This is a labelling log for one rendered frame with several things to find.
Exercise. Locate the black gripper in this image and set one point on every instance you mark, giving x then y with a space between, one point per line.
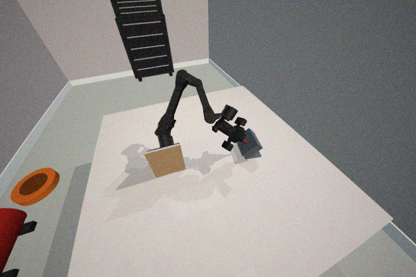
227 144

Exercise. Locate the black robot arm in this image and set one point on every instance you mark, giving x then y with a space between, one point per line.
167 121

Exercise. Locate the dark grey square panel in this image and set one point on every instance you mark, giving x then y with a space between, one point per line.
251 148

